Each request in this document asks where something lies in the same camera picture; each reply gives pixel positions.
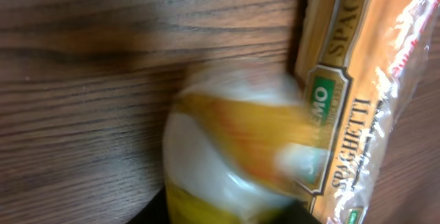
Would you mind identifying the green tea packet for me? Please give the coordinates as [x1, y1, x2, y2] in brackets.
[164, 67, 329, 223]

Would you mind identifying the spaghetti pack with red ends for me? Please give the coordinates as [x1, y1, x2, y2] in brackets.
[294, 0, 439, 223]

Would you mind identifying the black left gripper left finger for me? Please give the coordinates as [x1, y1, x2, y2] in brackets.
[126, 188, 168, 224]

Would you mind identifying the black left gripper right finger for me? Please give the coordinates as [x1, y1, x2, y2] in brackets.
[271, 201, 321, 224]

